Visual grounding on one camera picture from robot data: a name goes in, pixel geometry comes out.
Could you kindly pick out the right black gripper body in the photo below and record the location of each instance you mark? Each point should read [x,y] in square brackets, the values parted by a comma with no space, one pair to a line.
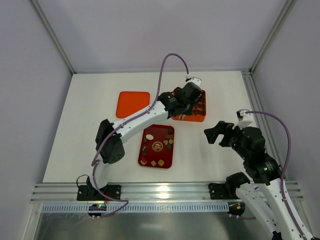
[225,135]

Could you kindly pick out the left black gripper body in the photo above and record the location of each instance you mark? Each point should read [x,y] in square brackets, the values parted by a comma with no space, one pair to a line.
[188,107]

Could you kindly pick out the metal tongs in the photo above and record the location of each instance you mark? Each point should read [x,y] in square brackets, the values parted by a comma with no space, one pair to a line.
[188,110]

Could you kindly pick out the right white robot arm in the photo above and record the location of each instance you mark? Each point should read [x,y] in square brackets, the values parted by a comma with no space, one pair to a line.
[260,187]

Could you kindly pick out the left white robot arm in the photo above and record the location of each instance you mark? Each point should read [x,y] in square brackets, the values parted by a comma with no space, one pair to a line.
[111,136]

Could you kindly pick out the orange chocolate box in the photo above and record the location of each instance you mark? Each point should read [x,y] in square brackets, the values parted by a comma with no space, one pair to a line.
[199,111]

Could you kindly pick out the brown rectangular chocolate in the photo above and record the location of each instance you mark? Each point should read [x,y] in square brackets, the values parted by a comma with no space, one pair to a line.
[169,136]

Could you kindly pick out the white oval chocolate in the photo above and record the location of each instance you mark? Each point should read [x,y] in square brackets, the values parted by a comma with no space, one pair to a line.
[149,137]

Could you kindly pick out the tan square chocolate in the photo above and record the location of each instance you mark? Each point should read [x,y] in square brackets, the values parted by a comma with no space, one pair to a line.
[153,163]

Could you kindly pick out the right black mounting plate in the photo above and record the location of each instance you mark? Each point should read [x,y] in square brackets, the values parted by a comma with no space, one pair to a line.
[217,191]

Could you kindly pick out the black mounting plate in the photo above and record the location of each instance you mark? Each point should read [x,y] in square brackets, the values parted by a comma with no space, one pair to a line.
[113,191]
[217,191]

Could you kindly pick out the orange box lid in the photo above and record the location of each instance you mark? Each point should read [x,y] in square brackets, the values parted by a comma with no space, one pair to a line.
[130,102]

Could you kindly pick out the red lacquer tray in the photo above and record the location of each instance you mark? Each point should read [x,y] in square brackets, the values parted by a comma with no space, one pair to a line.
[156,149]

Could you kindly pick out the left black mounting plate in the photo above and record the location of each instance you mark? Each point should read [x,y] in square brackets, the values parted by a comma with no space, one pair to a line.
[113,191]

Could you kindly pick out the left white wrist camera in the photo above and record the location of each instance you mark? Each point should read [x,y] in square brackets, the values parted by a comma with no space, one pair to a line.
[192,79]

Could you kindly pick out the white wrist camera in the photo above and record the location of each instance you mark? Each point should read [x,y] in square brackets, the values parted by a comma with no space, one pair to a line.
[192,79]
[245,118]

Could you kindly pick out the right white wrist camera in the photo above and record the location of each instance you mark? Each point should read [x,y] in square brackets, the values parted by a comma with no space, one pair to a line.
[245,118]

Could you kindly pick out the slotted cable duct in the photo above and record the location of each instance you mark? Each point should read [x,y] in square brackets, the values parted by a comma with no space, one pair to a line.
[136,207]

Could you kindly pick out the aluminium rail frame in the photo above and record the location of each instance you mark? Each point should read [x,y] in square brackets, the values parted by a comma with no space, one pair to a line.
[142,192]

